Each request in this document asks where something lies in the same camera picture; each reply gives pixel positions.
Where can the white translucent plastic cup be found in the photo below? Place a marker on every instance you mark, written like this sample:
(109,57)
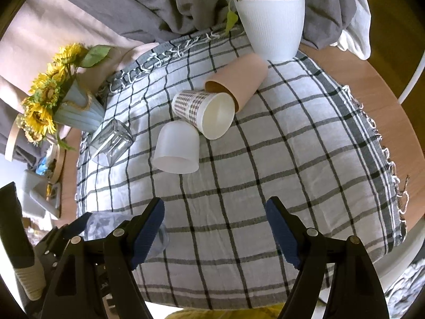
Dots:
(176,148)

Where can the white cloth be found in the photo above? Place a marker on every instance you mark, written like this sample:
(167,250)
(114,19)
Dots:
(360,13)

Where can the pale blue ribbed vase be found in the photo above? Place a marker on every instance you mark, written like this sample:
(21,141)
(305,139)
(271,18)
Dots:
(79,113)

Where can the white metal tube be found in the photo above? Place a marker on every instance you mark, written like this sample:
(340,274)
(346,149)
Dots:
(411,79)

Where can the grey curtain cloth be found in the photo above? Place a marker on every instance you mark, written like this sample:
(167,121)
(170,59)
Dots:
(159,3)

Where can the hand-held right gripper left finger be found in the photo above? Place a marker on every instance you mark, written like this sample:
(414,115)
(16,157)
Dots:
(149,236)

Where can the round wooden hoop tray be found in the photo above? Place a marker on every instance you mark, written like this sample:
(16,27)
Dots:
(11,139)

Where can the checked pattern paper cup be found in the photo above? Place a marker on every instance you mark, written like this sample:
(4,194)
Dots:
(192,108)

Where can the beige cloth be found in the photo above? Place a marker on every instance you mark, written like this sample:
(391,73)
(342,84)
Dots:
(43,30)

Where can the brown paper cup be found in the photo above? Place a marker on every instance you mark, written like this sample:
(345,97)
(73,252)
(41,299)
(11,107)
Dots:
(242,73)

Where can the white box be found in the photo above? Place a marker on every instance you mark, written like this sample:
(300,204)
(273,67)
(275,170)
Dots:
(36,192)

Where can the checked grey tablecloth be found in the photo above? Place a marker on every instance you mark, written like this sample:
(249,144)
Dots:
(232,179)

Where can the clear square glass cup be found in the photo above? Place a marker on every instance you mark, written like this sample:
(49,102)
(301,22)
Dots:
(111,143)

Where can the patterned grey rug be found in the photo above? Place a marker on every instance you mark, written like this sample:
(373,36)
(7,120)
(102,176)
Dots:
(405,292)

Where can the yellow sunflower bouquet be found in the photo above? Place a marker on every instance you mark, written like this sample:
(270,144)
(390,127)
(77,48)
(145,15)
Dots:
(46,89)

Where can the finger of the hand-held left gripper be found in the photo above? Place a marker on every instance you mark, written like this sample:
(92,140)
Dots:
(79,224)

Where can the white ribbed plant pot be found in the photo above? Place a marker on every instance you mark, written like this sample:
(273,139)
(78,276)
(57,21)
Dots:
(272,26)

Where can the yellow clothing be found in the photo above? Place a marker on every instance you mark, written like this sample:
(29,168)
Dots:
(225,312)

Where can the clear plastic cup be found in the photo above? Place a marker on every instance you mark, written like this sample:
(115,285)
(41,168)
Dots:
(99,226)

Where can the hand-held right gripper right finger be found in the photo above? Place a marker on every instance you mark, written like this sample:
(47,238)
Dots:
(282,236)

